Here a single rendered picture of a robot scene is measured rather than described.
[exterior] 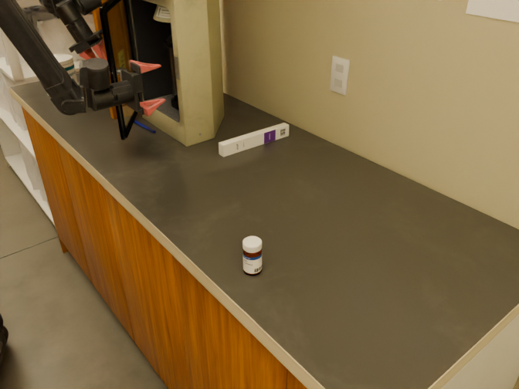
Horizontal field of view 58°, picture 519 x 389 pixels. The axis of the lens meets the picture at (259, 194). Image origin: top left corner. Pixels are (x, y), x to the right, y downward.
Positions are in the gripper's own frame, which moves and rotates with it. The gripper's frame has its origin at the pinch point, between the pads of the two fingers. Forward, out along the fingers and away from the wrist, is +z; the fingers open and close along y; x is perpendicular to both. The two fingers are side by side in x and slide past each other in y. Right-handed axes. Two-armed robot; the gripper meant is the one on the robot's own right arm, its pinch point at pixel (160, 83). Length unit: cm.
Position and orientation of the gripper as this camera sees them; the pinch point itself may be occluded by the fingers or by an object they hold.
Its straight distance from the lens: 135.4
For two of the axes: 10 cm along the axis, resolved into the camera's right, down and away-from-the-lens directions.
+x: -6.2, -4.1, 6.7
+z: 7.8, -3.4, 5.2
